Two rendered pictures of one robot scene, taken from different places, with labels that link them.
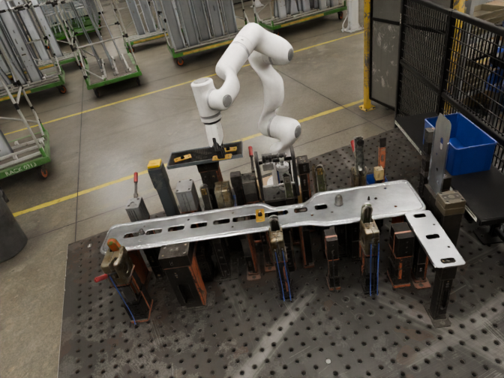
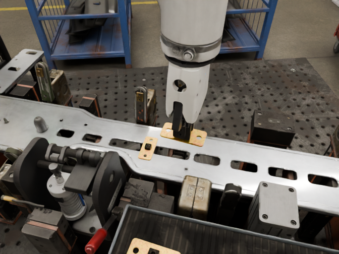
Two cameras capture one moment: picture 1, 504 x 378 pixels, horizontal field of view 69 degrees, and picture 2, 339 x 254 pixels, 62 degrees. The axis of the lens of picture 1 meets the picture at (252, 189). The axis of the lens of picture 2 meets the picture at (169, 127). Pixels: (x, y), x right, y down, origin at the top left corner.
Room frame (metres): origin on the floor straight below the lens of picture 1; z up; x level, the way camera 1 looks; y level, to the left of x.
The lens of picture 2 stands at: (1.77, 0.12, 1.63)
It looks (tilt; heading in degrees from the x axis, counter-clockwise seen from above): 46 degrees down; 188
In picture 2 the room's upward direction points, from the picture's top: straight up
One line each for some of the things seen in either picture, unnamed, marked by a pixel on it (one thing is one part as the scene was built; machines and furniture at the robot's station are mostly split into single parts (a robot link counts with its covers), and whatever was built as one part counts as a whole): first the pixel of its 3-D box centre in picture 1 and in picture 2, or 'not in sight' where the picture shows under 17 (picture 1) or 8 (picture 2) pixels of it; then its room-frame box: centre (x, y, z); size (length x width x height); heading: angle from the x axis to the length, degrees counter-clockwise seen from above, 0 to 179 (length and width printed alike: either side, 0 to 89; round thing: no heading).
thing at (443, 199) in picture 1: (445, 231); not in sight; (1.06, -0.74, 0.88); 0.08 x 0.08 x 0.36; 85
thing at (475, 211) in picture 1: (451, 157); not in sight; (1.37, -0.93, 1.02); 0.90 x 0.22 x 0.03; 175
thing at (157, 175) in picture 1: (168, 201); not in sight; (1.63, 0.45, 0.92); 0.08 x 0.08 x 0.44; 85
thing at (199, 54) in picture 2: (211, 115); (190, 41); (1.40, 0.10, 1.43); 0.09 x 0.08 x 0.03; 170
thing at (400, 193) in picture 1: (256, 217); (155, 148); (1.25, 0.01, 1.00); 1.38 x 0.22 x 0.02; 85
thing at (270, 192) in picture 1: (280, 194); (90, 213); (1.45, -0.13, 0.94); 0.18 x 0.13 x 0.49; 85
